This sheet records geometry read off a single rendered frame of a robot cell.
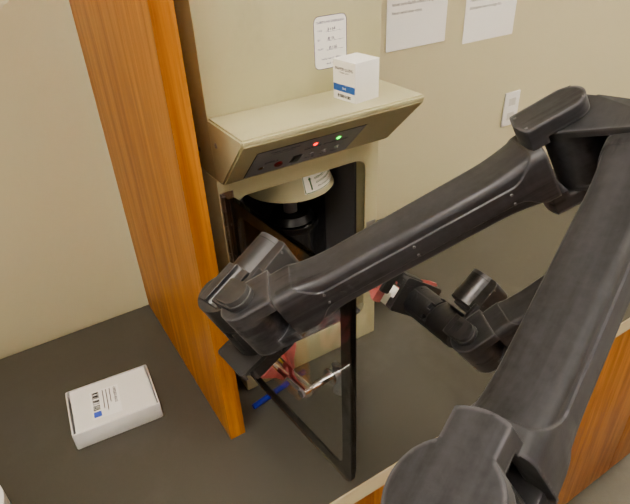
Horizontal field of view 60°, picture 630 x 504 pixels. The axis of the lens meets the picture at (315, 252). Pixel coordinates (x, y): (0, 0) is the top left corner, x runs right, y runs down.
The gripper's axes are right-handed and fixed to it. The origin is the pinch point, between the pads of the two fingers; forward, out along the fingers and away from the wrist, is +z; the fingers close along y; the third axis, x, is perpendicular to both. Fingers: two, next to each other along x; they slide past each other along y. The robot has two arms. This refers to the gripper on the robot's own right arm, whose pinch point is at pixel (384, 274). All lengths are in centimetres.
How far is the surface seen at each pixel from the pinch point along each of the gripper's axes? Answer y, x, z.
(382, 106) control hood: 21.5, -24.6, -0.9
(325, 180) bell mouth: 12.4, -9.8, 13.2
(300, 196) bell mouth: 16.8, -5.4, 12.0
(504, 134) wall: -82, -48, 54
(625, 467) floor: -153, 32, -16
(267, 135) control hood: 37.2, -12.8, -1.0
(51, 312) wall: 32, 49, 53
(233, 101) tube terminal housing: 38.0, -14.4, 10.2
